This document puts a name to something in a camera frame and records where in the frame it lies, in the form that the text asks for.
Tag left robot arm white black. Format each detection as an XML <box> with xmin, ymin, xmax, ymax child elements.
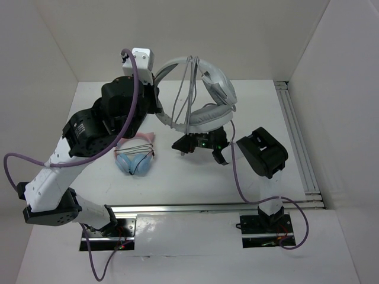
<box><xmin>17</xmin><ymin>76</ymin><xmax>158</xmax><ymax>236</ymax></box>

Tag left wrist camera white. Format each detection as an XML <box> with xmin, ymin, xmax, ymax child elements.
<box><xmin>120</xmin><ymin>47</ymin><xmax>155</xmax><ymax>85</ymax></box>

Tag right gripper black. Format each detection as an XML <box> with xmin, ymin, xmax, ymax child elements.
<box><xmin>172</xmin><ymin>125</ymin><xmax>217</xmax><ymax>154</ymax></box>

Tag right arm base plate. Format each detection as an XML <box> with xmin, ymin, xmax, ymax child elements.
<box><xmin>235</xmin><ymin>214</ymin><xmax>296</xmax><ymax>249</ymax></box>

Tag aluminium rail front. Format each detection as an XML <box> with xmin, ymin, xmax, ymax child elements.
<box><xmin>109</xmin><ymin>201</ymin><xmax>323</xmax><ymax>215</ymax></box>

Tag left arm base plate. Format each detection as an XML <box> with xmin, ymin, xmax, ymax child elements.
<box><xmin>85</xmin><ymin>214</ymin><xmax>137</xmax><ymax>251</ymax></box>

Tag pink blue cat-ear headphones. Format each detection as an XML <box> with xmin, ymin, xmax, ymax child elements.
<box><xmin>113</xmin><ymin>132</ymin><xmax>155</xmax><ymax>176</ymax></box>

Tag grey white headphones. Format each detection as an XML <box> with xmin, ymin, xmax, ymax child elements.
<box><xmin>155</xmin><ymin>56</ymin><xmax>237</xmax><ymax>134</ymax></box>

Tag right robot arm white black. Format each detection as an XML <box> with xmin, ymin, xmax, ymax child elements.
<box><xmin>172</xmin><ymin>127</ymin><xmax>288</xmax><ymax>232</ymax></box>

